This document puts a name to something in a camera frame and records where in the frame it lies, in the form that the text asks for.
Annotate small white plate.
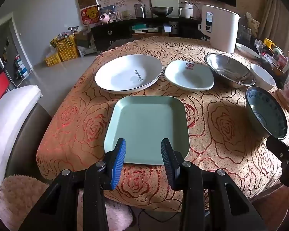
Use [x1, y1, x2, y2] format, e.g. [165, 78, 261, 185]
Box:
[235, 43, 261, 59]

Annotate dark green box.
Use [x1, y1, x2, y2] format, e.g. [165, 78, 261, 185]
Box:
[76, 30, 94, 49]

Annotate red printed box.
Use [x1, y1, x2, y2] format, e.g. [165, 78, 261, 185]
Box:
[80, 5, 99, 25]

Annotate white padded chair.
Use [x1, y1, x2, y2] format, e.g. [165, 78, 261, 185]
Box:
[0, 85, 42, 174]

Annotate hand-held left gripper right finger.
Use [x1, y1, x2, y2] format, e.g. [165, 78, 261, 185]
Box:
[161, 138, 268, 231]

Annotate white square plate red logo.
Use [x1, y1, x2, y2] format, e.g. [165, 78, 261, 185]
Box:
[164, 60, 215, 91]

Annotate metal utensil holder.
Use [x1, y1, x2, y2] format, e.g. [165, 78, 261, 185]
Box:
[134, 1, 146, 18]

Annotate large round white plate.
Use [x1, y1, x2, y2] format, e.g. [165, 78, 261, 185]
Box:
[95, 54, 163, 94]

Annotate green square plate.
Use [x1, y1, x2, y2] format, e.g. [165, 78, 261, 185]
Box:
[103, 96, 190, 166]

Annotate blue patterned bowl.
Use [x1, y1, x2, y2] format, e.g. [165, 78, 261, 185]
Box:
[245, 86, 288, 140]

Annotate blue box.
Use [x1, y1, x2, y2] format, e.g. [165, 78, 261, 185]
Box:
[99, 6, 116, 17]

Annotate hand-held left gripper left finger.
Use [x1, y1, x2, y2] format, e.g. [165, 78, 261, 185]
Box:
[18, 138, 126, 231]

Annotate yellow crate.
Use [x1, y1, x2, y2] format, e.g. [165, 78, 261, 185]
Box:
[58, 47, 79, 62]
[55, 36, 77, 52]
[45, 53, 61, 66]

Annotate polished steel mixing bowl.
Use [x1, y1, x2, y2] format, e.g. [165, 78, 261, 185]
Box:
[150, 7, 174, 18]

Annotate rose patterned tablecloth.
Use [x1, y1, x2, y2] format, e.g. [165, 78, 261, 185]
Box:
[36, 37, 289, 212]

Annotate stainless steel bowl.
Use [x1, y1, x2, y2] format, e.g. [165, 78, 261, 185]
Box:
[204, 53, 256, 89]

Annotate black sideboard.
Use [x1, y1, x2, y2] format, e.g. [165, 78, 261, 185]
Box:
[90, 17, 212, 52]

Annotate white panel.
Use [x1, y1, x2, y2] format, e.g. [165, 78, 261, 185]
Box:
[150, 0, 180, 17]

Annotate white rice cooker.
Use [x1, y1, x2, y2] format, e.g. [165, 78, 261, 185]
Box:
[178, 2, 195, 18]

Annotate black cable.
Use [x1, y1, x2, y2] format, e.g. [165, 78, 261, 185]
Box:
[132, 209, 183, 223]

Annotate white plastic container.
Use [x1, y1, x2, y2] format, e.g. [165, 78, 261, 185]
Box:
[198, 4, 241, 54]

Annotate red folding chair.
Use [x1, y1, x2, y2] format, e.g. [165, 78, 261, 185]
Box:
[0, 69, 11, 101]

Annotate white basket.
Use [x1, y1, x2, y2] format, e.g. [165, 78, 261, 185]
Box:
[79, 47, 97, 57]

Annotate yellow toy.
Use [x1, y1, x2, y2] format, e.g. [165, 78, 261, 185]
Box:
[264, 38, 276, 50]

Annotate pink fluffy cushion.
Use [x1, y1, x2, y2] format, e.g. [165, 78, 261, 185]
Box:
[0, 174, 133, 231]

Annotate white ceramic bowl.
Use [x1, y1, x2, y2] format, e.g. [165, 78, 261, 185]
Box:
[250, 64, 276, 91]

